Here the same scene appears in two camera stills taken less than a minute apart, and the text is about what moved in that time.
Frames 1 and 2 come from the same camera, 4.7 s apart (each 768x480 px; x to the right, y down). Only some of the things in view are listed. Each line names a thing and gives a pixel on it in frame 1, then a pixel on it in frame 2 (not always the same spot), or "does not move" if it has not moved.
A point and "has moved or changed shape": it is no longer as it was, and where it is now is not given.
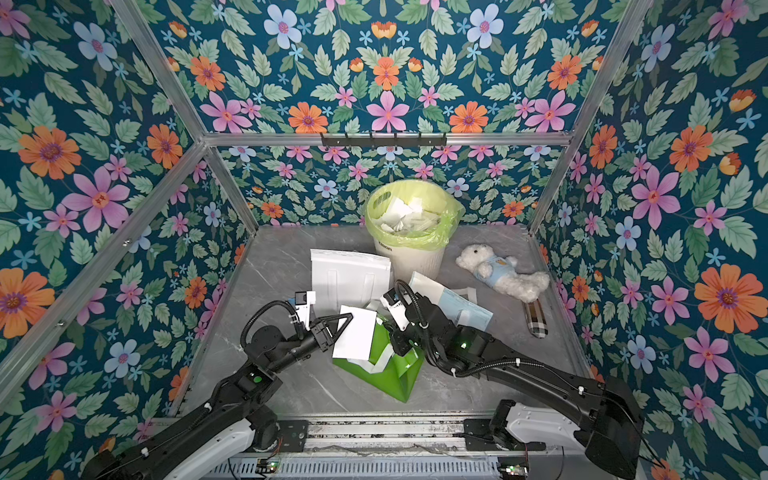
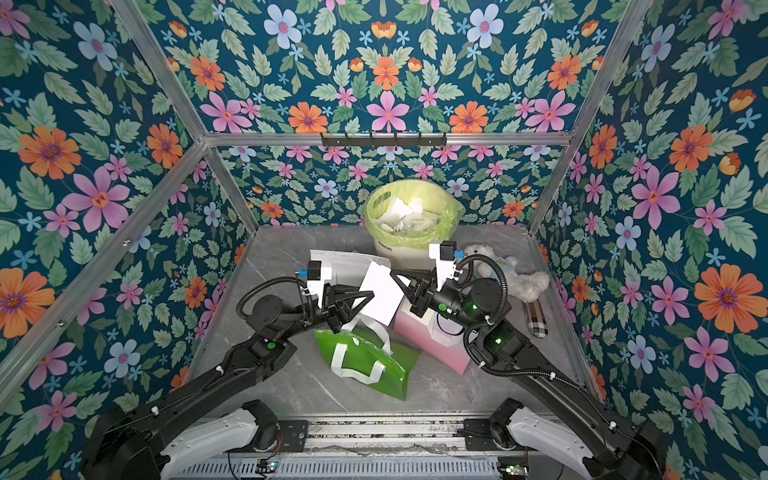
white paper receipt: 356,339 to 387,293
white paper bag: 348,278 does not move
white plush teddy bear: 501,274 does not move
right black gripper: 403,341 to 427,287
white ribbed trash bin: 406,261 does not move
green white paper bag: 396,374 has moved or changed shape
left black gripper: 319,338 to 333,307
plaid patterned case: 536,319 does not move
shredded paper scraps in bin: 407,216 does not move
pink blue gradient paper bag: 467,312 has moved or changed shape
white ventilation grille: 393,469 does not move
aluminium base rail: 385,434 does not move
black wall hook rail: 384,139 does not move
